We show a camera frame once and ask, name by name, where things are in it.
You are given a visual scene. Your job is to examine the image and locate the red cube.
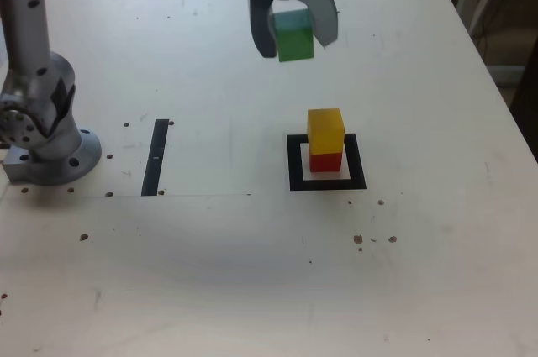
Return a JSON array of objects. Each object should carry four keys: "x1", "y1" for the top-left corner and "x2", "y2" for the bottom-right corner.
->
[{"x1": 309, "y1": 150, "x2": 343, "y2": 174}]

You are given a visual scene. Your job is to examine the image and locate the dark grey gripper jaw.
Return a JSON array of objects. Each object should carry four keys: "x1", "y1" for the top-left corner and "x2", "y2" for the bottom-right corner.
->
[{"x1": 245, "y1": 0, "x2": 279, "y2": 60}]

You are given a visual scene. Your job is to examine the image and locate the black tape square outline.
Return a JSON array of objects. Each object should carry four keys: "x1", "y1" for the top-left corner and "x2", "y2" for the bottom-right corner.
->
[{"x1": 286, "y1": 133, "x2": 367, "y2": 192}]

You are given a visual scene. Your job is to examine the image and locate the dark furniture piece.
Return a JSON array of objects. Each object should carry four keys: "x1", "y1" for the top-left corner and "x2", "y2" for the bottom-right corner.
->
[{"x1": 509, "y1": 35, "x2": 538, "y2": 125}]

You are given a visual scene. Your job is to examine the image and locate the green cube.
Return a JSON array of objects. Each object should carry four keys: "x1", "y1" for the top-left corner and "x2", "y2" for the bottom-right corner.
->
[{"x1": 271, "y1": 8, "x2": 315, "y2": 63}]

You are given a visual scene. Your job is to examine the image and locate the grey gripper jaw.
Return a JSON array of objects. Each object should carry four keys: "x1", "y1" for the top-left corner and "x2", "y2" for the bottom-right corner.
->
[{"x1": 266, "y1": 0, "x2": 340, "y2": 50}]

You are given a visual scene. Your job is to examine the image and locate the yellow cube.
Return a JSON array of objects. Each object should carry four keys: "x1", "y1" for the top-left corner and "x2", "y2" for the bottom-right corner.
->
[{"x1": 307, "y1": 108, "x2": 345, "y2": 155}]

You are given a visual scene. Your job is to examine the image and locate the black tape strip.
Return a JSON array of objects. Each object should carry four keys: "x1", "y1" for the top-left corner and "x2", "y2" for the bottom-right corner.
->
[{"x1": 140, "y1": 118, "x2": 171, "y2": 197}]

